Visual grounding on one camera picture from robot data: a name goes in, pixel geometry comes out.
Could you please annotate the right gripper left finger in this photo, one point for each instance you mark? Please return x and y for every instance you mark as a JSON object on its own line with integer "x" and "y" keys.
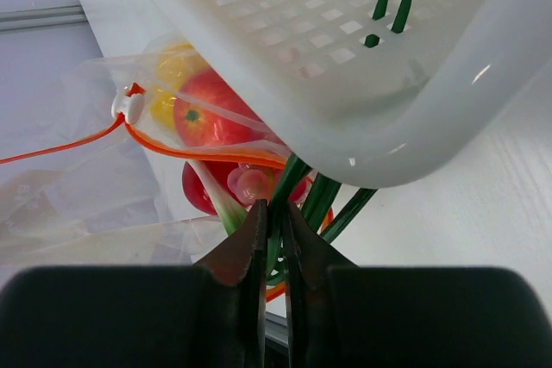
{"x": 210, "y": 314}

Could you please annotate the clear orange-zip bag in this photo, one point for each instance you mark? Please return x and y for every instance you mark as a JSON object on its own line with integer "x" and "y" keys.
{"x": 89, "y": 177}

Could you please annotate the left aluminium frame post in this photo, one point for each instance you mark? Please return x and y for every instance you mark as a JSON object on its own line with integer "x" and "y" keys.
{"x": 42, "y": 18}

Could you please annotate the purple grape bunch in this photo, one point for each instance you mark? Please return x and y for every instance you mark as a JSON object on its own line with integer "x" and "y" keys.
{"x": 249, "y": 183}

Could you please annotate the red pomegranate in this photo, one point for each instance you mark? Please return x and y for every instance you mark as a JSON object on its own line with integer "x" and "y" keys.
{"x": 207, "y": 190}

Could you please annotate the yellow bell pepper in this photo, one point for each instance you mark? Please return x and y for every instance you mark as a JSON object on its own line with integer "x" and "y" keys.
{"x": 175, "y": 66}

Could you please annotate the red apple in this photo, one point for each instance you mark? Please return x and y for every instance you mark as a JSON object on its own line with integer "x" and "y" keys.
{"x": 198, "y": 126}

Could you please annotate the green spring onion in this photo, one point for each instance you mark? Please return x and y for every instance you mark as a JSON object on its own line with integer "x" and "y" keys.
{"x": 295, "y": 182}

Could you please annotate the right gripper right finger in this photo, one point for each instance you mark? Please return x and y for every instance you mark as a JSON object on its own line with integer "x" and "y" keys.
{"x": 342, "y": 315}

